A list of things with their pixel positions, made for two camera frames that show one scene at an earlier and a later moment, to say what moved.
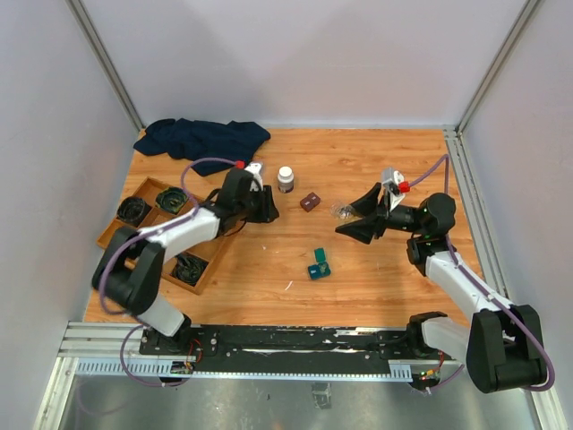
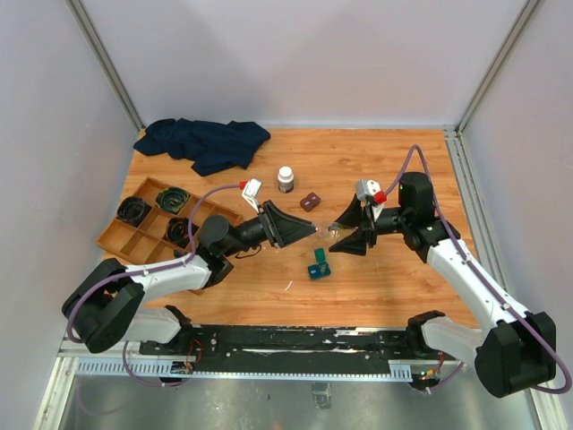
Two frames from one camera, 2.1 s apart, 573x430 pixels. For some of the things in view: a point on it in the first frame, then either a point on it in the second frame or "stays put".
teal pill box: [322, 268] stays put
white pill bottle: [286, 179] stays put
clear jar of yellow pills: [345, 213] -> [335, 232]
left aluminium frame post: [106, 61] stays put
